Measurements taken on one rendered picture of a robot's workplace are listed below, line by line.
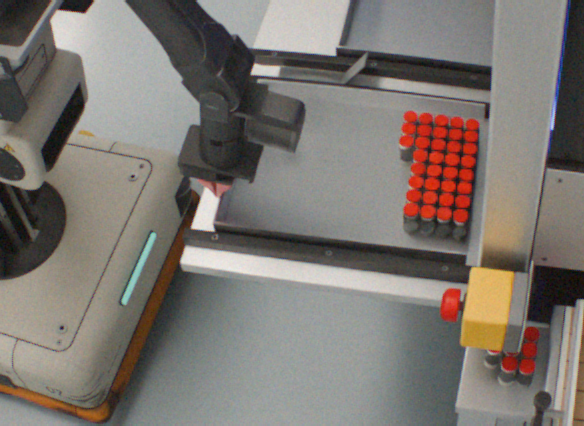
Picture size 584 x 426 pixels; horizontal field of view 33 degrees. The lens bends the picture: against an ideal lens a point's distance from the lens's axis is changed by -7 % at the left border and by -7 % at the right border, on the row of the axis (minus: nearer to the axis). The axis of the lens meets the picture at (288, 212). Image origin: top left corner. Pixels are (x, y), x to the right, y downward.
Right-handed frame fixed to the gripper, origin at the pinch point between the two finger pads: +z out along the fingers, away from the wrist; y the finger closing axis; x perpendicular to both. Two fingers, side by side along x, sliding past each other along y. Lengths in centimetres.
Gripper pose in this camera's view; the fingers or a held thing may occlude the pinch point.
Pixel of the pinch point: (219, 190)
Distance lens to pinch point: 141.2
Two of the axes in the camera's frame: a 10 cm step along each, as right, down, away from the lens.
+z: -0.8, 5.5, 8.3
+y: 9.7, 2.2, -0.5
